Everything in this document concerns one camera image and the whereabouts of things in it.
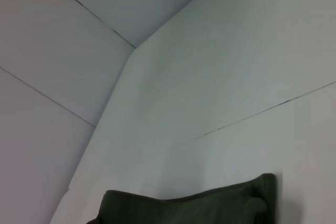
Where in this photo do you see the dark green t-shirt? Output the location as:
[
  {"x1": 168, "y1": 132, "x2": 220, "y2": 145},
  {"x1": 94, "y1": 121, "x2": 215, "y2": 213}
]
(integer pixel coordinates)
[{"x1": 86, "y1": 173, "x2": 277, "y2": 224}]

